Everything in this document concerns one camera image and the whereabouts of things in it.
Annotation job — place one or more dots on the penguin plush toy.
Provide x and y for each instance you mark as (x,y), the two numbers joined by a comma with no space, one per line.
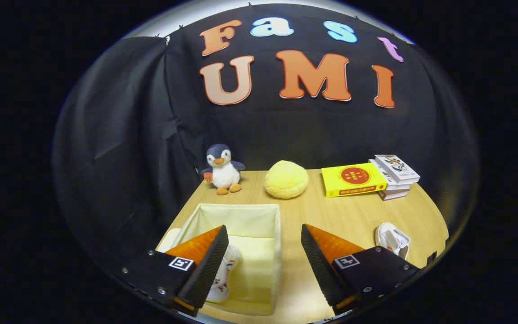
(225,173)

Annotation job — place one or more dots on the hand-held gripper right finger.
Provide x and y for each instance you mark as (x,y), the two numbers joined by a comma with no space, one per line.
(324,274)

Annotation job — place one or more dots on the white canvas shoe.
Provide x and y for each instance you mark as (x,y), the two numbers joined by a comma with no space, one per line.
(391,238)
(223,283)

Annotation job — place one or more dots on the yellow bread-shaped plush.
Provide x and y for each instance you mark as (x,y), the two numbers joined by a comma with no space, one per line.
(286,180)

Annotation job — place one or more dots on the white illustrated cover book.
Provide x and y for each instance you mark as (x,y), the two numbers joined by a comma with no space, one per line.
(396,167)

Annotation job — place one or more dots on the beige fabric storage box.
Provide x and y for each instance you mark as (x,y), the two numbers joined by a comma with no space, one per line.
(250,225)

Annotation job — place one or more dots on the black backdrop cloth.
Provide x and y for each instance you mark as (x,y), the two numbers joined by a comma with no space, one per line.
(128,135)

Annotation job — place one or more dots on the yellow book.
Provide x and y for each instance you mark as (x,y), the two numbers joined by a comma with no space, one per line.
(353,177)

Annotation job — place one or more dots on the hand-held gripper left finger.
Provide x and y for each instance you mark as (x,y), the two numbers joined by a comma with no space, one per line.
(205,274)

